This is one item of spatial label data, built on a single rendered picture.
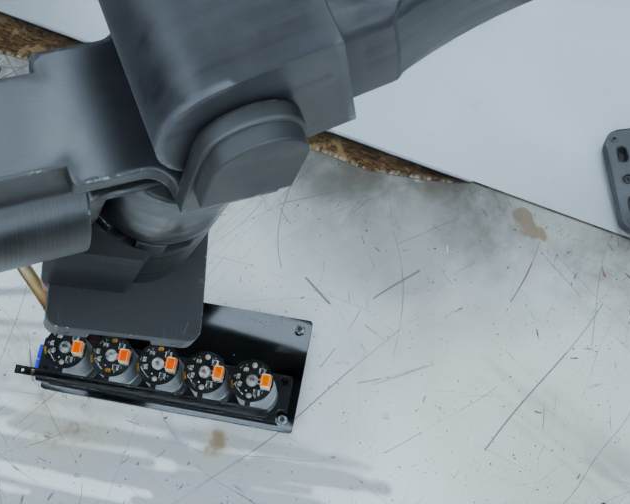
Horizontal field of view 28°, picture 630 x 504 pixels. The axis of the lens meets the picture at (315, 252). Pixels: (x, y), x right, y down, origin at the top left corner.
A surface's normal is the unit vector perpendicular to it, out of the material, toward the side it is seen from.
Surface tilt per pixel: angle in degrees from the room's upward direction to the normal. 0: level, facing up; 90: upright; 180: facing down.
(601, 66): 0
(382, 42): 87
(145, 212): 84
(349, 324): 0
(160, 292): 20
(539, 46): 0
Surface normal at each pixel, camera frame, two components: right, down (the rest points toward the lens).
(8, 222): 0.44, 0.39
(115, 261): -0.04, 0.95
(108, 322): 0.30, -0.29
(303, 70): 0.36, 0.88
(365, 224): -0.04, -0.31
